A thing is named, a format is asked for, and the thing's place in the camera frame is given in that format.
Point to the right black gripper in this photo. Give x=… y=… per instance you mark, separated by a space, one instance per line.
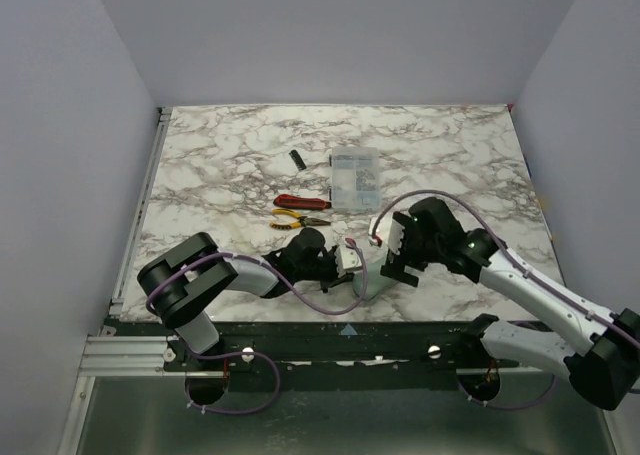
x=401 y=261

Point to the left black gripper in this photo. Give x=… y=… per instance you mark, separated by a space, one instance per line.
x=331 y=270

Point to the mint green umbrella case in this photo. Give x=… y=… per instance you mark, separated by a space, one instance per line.
x=376 y=282

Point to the yellow handled pliers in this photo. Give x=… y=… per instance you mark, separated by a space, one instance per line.
x=299 y=221

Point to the clear plastic screw box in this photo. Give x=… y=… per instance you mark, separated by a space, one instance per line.
x=355 y=179

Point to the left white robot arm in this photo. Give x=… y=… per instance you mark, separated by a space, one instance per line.
x=181 y=283

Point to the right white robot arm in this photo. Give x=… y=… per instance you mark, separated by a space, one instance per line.
x=595 y=349

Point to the red black utility knife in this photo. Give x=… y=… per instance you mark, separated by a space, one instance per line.
x=288 y=201

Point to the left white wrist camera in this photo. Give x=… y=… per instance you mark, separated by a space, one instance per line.
x=347 y=260

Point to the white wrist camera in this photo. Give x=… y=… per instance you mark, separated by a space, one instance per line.
x=347 y=260
x=388 y=233

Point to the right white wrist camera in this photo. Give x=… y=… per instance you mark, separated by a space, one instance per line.
x=388 y=233

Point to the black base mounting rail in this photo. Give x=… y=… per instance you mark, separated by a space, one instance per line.
x=322 y=356

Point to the aluminium extrusion frame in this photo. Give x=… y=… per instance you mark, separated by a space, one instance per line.
x=123 y=356

